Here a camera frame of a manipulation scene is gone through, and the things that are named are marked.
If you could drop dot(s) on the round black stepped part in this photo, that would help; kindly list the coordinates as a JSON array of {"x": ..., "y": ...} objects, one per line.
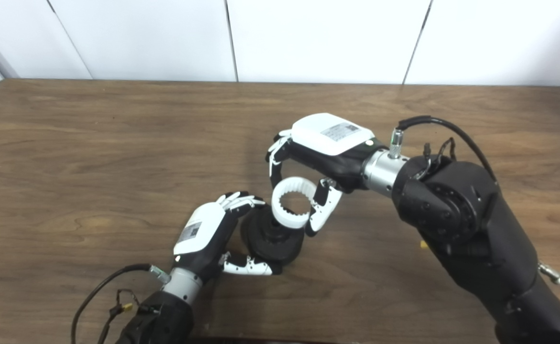
[{"x": 280, "y": 246}]

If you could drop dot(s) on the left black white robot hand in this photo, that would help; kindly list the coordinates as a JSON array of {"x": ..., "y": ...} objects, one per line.
[{"x": 201, "y": 229}]

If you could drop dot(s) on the black robot torso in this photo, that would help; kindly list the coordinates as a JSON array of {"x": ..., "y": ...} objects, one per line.
[{"x": 270, "y": 341}]

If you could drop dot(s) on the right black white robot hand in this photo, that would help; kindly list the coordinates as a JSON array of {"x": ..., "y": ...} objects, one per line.
[{"x": 328, "y": 136}]

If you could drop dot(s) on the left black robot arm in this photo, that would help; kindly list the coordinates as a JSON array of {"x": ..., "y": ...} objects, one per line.
[{"x": 160, "y": 317}]

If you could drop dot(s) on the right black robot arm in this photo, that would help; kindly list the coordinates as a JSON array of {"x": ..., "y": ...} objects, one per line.
[{"x": 466, "y": 224}]

